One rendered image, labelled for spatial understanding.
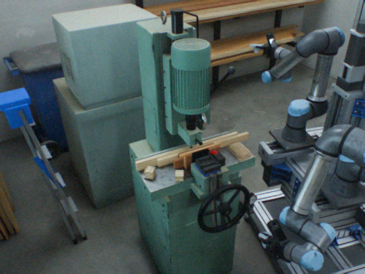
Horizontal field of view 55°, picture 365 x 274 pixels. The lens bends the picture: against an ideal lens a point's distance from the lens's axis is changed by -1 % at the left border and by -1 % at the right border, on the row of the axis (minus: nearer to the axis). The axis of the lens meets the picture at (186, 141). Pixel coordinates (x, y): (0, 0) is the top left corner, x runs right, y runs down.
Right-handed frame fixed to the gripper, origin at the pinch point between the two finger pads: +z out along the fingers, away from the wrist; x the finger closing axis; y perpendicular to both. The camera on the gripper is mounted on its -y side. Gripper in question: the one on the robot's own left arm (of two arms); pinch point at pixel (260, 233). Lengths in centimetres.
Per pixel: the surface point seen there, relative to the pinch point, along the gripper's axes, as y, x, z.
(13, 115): -81, -89, 73
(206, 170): -34.1, -15.1, 9.5
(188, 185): -26.7, -20.5, 23.4
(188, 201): -17.4, -20.3, 28.7
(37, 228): -1, -100, 151
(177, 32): -98, -11, 14
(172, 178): -32.3, -26.7, 25.5
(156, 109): -66, -21, 41
